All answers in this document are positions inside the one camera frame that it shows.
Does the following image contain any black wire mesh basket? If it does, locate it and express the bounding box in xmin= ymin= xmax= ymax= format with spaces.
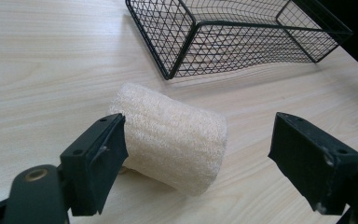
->
xmin=125 ymin=0 xmax=354 ymax=81

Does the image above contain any beige loofah sponge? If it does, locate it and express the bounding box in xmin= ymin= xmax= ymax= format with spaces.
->
xmin=107 ymin=82 xmax=228 ymax=197

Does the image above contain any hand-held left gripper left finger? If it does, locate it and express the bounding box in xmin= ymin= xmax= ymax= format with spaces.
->
xmin=59 ymin=113 xmax=130 ymax=217

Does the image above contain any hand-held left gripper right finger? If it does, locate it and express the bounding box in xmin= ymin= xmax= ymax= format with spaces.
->
xmin=268 ymin=112 xmax=358 ymax=217

